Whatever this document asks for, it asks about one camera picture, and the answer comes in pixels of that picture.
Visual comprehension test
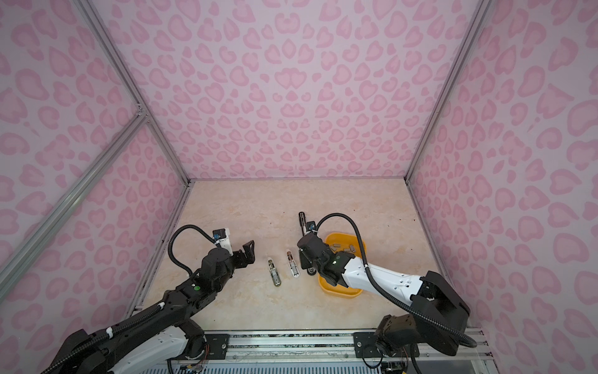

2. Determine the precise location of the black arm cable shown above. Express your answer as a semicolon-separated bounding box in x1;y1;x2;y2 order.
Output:
315;212;478;349
41;224;216;374

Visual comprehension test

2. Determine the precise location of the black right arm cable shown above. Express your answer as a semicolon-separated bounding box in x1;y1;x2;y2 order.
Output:
315;212;478;349

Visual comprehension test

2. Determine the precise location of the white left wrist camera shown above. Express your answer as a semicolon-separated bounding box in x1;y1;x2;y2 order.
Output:
213;228;233;256

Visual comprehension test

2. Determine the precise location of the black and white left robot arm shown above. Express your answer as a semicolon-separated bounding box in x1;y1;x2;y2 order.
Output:
45;241;255;373

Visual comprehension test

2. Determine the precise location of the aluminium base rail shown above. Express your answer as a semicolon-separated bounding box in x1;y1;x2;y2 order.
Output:
86;328;496;374

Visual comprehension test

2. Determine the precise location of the aluminium frame bar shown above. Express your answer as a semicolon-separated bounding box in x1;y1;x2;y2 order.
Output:
1;110;147;300

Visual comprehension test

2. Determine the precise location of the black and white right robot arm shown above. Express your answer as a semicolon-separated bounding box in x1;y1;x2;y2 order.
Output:
297;232;477;357

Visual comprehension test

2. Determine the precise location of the yellow plastic tray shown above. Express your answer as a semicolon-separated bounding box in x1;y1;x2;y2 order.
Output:
317;232;368;299

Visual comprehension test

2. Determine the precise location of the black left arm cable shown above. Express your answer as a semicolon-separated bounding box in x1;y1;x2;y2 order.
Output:
41;224;216;374

